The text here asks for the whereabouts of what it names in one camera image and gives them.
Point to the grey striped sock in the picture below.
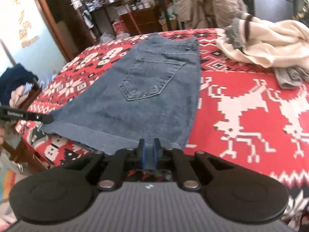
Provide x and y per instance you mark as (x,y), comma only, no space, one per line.
(238,32)

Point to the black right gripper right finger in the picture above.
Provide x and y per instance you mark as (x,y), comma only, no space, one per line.
(232,191)

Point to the navy blue garment pile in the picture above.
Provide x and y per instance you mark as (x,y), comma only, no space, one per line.
(13,78)

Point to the red broom handle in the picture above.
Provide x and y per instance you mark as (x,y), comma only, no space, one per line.
(133,20)

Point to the cream white sweater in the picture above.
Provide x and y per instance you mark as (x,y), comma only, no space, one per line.
(281,44)

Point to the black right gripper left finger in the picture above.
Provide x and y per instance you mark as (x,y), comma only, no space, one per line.
(65,192)

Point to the blue denim jeans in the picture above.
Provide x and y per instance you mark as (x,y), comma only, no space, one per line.
(151,92)

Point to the red patterned table cloth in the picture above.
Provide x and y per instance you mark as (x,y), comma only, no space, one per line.
(244,116)

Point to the silver refrigerator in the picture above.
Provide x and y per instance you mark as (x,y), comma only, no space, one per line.
(277,10)

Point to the dark wooden drawer cabinet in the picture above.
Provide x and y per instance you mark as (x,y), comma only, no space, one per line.
(147,21)

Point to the beige jacket on chair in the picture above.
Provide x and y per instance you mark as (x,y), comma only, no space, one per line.
(197,14)

